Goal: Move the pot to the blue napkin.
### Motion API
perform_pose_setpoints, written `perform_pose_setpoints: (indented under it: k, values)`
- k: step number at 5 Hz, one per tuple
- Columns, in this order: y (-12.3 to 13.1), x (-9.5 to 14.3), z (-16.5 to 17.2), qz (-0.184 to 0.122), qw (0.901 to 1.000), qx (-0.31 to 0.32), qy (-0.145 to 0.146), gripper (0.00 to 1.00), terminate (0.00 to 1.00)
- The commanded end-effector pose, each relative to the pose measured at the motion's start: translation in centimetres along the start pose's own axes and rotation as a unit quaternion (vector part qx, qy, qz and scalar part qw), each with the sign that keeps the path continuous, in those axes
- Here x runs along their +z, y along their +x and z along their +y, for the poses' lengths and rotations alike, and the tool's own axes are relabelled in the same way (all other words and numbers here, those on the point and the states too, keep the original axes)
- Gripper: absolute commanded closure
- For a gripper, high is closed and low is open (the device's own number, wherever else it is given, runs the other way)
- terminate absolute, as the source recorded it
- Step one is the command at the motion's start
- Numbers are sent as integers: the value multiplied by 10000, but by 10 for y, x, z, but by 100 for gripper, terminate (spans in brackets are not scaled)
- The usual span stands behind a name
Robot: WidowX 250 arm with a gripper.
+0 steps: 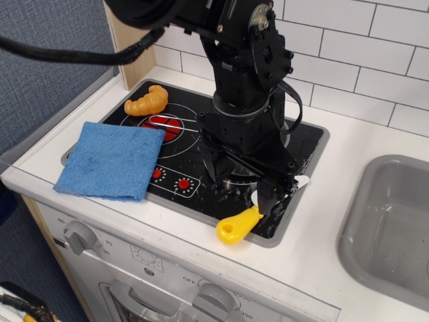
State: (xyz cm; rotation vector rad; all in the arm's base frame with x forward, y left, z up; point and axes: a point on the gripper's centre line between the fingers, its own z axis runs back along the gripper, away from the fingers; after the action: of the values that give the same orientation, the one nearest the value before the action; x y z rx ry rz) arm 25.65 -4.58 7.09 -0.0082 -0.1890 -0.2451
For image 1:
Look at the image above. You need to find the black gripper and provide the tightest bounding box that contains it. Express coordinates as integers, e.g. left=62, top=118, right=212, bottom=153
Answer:
left=196, top=100, right=298, bottom=215

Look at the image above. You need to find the stainless steel pot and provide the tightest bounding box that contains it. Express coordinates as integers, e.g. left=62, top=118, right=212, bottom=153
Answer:
left=149, top=112, right=298, bottom=180

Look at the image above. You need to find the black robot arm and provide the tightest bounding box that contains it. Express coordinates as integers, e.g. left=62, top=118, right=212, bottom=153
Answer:
left=107, top=1, right=298, bottom=215

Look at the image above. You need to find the blue napkin cloth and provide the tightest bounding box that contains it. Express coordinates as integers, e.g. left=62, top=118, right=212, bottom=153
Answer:
left=54, top=122, right=166, bottom=202

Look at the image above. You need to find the yellow white toy knife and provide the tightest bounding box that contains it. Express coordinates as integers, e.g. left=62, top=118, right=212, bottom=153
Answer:
left=216, top=189, right=267, bottom=245

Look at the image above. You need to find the black toy stove top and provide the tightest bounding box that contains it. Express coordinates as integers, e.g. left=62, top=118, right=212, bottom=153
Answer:
left=60, top=78, right=330, bottom=249

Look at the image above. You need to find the orange toy croissant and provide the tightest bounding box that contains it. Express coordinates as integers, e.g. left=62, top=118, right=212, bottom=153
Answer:
left=124, top=85, right=169, bottom=117

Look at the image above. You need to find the grey right oven knob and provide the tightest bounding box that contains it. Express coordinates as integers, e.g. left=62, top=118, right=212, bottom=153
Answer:
left=192, top=283, right=235, bottom=319

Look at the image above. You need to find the grey oven knob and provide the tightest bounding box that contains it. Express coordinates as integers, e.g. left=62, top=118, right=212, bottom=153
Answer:
left=192, top=283, right=235, bottom=319
left=64, top=221, right=97, bottom=256

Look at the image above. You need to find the grey sink basin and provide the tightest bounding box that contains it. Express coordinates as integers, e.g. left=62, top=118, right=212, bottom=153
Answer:
left=338, top=155, right=428, bottom=311

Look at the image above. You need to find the toy oven door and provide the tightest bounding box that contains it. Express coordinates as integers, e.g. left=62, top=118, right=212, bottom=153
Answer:
left=97, top=278, right=242, bottom=322

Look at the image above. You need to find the grey left oven knob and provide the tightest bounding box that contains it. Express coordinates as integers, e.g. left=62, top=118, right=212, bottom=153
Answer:
left=64, top=221, right=97, bottom=256

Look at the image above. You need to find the wooden side panel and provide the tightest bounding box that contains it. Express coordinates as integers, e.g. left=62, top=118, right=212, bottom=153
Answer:
left=103, top=1, right=156, bottom=91

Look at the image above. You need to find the yellow black object bottom left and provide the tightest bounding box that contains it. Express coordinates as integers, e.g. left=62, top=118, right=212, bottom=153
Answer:
left=1, top=294, right=57, bottom=322

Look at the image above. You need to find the black braided cable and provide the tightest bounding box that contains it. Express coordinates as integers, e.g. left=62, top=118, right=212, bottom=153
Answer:
left=0, top=26, right=167, bottom=67

